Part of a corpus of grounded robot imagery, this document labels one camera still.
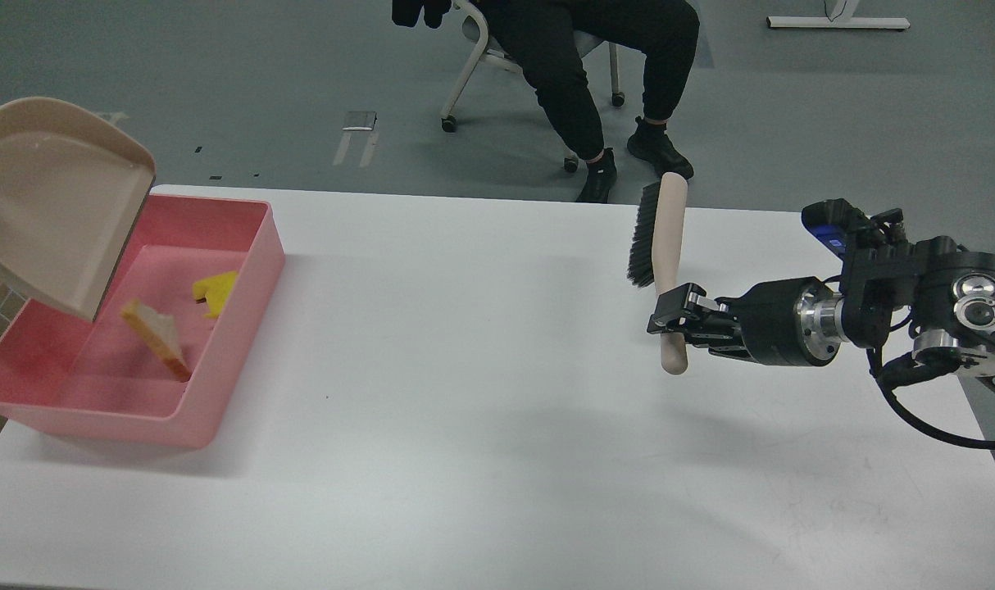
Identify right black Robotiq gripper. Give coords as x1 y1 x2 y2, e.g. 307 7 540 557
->
647 277 843 367

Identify beige hand brush black bristles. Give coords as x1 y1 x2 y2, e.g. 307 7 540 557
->
626 171 690 376

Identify yellow green sponge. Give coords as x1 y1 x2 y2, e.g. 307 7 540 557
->
193 271 239 319

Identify bread slice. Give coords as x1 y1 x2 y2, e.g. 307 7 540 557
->
120 299 193 384

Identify beige plastic dustpan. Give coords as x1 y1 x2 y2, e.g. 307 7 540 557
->
0 97 157 321

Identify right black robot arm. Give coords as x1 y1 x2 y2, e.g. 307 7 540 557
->
628 191 995 451

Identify pink plastic bin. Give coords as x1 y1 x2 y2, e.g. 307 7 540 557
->
0 195 284 448

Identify seated person in black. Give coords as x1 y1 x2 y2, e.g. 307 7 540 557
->
392 0 701 204

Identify white desk base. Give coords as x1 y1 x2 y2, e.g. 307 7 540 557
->
765 1 912 31

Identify white office chair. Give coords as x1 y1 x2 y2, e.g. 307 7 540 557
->
440 1 625 134

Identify grey floor socket plate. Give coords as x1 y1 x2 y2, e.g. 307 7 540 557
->
343 111 378 132

